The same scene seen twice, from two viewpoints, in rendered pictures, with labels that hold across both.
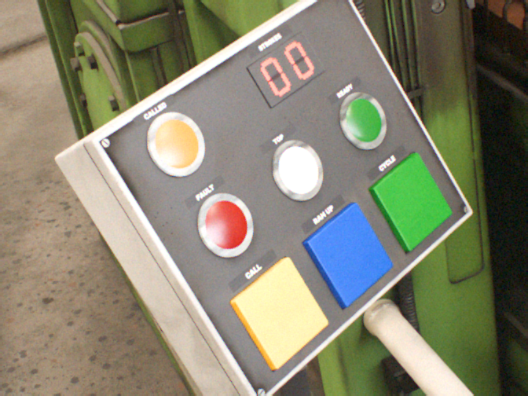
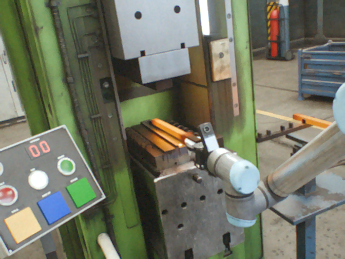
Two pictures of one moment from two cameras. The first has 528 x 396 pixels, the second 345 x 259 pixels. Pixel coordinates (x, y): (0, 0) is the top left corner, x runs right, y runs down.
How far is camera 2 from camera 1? 39 cm
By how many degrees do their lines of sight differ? 14
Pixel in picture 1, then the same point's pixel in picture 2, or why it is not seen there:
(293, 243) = (33, 202)
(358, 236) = (58, 201)
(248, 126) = (21, 165)
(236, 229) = (10, 196)
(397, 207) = (74, 193)
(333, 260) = (46, 208)
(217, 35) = not seen: hidden behind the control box
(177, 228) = not seen: outside the picture
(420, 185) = (84, 187)
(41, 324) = (28, 250)
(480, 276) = (137, 226)
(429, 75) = (113, 160)
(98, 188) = not seen: outside the picture
